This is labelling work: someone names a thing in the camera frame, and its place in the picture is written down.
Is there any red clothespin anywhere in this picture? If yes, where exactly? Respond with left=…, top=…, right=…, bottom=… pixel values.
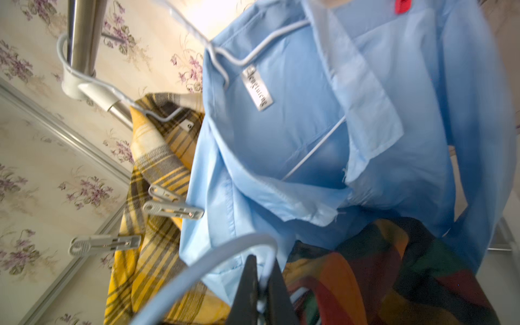
left=395, top=0, right=412, bottom=15

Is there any white wire hanger left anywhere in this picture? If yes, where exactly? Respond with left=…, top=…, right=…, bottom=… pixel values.
left=56, top=33, right=203, bottom=128

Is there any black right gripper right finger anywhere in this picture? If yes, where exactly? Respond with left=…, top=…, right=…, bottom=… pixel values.
left=264, top=261, right=299, bottom=325

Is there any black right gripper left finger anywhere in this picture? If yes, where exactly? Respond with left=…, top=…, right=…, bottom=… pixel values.
left=225, top=255, right=259, bottom=325

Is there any light blue wire hanger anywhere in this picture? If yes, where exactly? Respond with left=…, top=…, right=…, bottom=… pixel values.
left=131, top=234, right=278, bottom=324

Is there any metal clothes rack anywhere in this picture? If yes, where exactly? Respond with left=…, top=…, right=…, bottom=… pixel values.
left=57, top=1, right=133, bottom=129

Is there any light blue shirt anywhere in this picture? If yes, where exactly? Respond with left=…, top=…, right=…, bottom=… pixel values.
left=178, top=0, right=519, bottom=306

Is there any dark multicolour plaid shirt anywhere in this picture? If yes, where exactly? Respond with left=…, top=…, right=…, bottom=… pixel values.
left=283, top=217, right=499, bottom=324

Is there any grey clothespin on yellow shirt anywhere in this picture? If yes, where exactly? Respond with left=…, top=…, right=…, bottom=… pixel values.
left=142, top=185, right=204, bottom=220

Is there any yellow plaid shirt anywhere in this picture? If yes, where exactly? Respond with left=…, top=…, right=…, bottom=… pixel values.
left=103, top=92, right=232, bottom=325

